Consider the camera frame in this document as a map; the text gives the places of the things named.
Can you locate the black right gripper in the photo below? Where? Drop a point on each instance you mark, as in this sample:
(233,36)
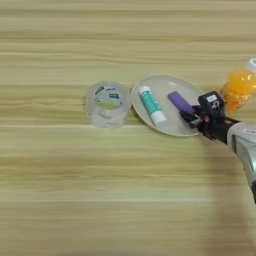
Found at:
(216,126)

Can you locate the purple rectangular block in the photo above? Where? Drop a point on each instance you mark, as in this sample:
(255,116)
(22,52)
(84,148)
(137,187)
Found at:
(180,100)

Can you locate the orange juice bottle white cap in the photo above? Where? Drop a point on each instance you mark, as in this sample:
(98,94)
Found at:
(240,86)

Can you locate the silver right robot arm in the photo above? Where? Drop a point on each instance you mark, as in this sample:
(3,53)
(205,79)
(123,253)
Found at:
(245,146)

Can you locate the beige round plate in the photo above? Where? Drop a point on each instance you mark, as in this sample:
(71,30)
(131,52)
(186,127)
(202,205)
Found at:
(166,100)

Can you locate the green white glue stick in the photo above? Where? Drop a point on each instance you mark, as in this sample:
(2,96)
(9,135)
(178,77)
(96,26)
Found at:
(150,103)

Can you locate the clear tape roll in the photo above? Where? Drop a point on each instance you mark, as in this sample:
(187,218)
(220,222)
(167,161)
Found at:
(90,113)

